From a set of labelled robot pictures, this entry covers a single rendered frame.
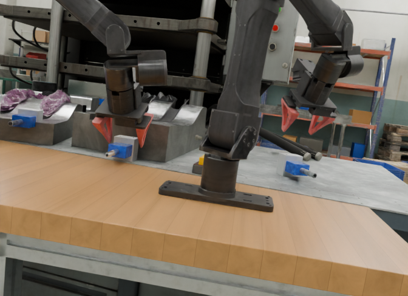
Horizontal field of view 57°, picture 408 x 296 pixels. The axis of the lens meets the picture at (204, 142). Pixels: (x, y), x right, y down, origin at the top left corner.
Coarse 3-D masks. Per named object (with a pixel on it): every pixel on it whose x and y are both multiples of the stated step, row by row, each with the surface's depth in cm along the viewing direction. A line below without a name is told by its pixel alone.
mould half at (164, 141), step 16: (80, 112) 97; (160, 112) 118; (192, 112) 118; (80, 128) 97; (96, 128) 96; (112, 128) 95; (128, 128) 94; (160, 128) 92; (176, 128) 97; (192, 128) 113; (80, 144) 97; (96, 144) 96; (144, 144) 93; (160, 144) 92; (176, 144) 99; (192, 144) 116; (160, 160) 93
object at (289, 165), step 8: (280, 160) 96; (288, 160) 94; (296, 160) 95; (280, 168) 96; (288, 168) 93; (296, 168) 91; (304, 168) 90; (288, 176) 95; (296, 176) 96; (312, 176) 86
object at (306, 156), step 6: (264, 132) 138; (264, 138) 138; (270, 138) 135; (276, 138) 134; (276, 144) 134; (282, 144) 131; (288, 144) 130; (288, 150) 130; (294, 150) 128; (300, 150) 127; (306, 156) 124
